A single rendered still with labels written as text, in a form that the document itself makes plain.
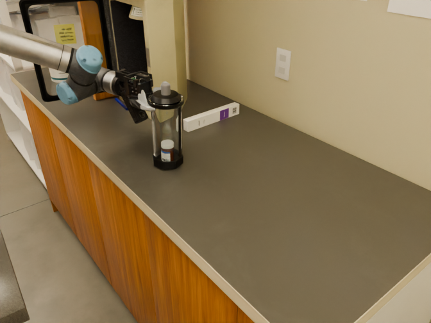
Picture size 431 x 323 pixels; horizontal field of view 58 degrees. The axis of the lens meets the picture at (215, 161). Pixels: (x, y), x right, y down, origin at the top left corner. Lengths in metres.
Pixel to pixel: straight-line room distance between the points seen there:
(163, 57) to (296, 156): 0.61
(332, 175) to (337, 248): 0.33
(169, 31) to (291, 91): 0.51
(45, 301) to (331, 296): 1.63
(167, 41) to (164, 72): 0.11
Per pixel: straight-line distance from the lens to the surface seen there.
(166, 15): 1.50
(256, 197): 1.14
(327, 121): 1.48
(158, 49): 1.50
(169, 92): 1.17
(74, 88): 1.29
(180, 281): 1.21
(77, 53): 1.21
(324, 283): 0.93
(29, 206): 2.91
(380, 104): 1.35
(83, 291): 2.22
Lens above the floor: 1.61
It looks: 31 degrees down
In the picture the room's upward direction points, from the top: straight up
